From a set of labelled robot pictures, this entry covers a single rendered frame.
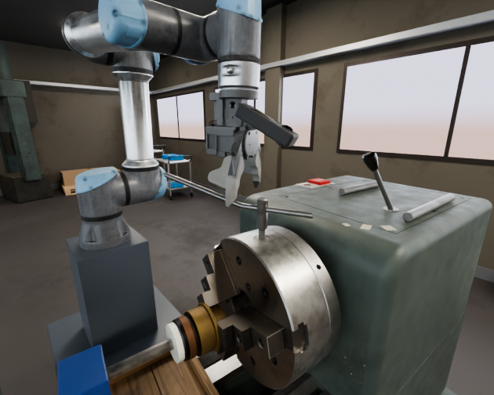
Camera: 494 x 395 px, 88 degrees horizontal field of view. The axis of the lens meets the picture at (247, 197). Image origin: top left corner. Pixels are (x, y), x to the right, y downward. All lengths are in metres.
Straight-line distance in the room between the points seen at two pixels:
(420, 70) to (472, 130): 0.77
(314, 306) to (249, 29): 0.48
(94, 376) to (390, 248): 0.52
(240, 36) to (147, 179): 0.57
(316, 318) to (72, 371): 0.39
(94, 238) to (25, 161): 5.65
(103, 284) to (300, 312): 0.62
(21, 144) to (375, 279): 6.36
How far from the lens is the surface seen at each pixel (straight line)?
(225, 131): 0.48
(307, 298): 0.50
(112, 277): 0.92
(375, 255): 0.53
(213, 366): 0.80
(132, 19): 0.50
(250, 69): 0.48
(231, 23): 0.49
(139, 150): 0.90
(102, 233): 0.90
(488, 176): 3.29
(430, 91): 3.35
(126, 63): 0.89
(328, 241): 0.58
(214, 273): 0.58
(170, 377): 0.77
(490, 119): 3.24
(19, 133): 6.51
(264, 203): 0.50
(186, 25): 0.54
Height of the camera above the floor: 1.46
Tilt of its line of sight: 16 degrees down
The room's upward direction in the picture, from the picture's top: straight up
